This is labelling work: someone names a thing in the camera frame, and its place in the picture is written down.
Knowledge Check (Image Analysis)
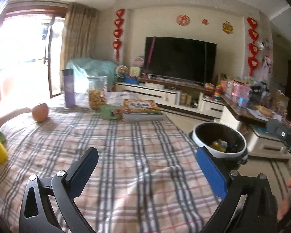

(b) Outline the yellow snack bag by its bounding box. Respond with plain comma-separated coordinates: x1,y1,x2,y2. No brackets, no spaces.
210,141,226,153

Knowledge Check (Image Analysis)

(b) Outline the black white trash bin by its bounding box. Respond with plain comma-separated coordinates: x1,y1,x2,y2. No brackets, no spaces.
189,122,248,170

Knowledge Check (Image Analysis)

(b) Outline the person's right hand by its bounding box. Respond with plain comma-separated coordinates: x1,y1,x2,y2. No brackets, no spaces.
277,177,291,220

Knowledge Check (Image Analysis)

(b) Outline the brown marble coffee table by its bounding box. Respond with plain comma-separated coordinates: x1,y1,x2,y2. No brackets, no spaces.
220,96,291,161

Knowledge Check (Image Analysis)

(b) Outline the white paper sheet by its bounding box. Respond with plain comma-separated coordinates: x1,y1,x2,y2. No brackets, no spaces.
247,108,268,122

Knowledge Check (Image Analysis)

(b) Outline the plaid checkered blanket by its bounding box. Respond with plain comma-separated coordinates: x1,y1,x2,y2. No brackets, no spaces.
0,94,221,232

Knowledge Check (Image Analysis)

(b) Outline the green snack box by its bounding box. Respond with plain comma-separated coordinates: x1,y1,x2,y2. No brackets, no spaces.
100,105,122,120

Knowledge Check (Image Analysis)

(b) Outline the pink storage box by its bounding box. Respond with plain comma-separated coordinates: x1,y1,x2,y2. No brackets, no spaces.
232,82,251,103

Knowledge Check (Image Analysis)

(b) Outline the red apple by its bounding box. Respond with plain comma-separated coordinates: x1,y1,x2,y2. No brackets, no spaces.
31,103,49,123

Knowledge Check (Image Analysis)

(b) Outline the white tv cabinet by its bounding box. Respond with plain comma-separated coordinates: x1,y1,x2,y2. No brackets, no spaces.
115,83,224,119

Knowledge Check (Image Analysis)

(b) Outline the right red heart decoration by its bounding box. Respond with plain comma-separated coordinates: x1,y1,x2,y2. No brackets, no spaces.
246,17,259,76

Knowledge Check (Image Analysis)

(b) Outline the red heart decoration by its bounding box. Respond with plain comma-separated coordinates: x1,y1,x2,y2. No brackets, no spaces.
112,9,126,62
246,17,259,76

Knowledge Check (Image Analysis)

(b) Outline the orange children's book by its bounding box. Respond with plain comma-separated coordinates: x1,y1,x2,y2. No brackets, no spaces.
122,99,164,122

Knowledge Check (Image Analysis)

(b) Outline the purple thermos bottle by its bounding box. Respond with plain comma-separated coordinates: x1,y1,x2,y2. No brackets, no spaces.
61,68,75,108

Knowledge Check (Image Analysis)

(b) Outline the clear cookie jar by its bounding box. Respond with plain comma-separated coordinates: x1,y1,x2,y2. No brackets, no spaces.
88,76,108,110

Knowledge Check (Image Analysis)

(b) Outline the teal covered armchair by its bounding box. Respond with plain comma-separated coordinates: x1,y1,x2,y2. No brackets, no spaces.
66,58,117,93

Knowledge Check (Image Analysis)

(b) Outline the ferris wheel toy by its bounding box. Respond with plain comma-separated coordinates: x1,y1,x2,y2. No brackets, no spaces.
115,65,129,82

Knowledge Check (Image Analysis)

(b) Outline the black flat television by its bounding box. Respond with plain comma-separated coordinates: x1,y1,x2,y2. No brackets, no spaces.
142,36,217,84

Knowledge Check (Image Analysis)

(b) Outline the right beige curtain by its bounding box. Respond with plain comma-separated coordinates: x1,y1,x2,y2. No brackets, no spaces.
60,3,98,70

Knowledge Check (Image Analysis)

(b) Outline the left red heart decoration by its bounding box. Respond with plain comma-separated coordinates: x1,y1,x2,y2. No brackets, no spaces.
112,9,126,62

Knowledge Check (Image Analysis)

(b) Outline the rainbow stacking ring toy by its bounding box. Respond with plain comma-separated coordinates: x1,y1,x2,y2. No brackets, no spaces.
213,85,223,100

